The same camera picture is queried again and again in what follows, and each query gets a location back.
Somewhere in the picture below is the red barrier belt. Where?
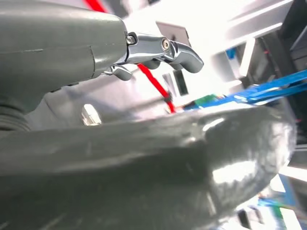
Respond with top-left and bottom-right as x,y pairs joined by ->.
84,0 -> 177,114

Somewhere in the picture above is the blue metal shelf rack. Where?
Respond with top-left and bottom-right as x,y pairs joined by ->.
183,69 -> 307,111

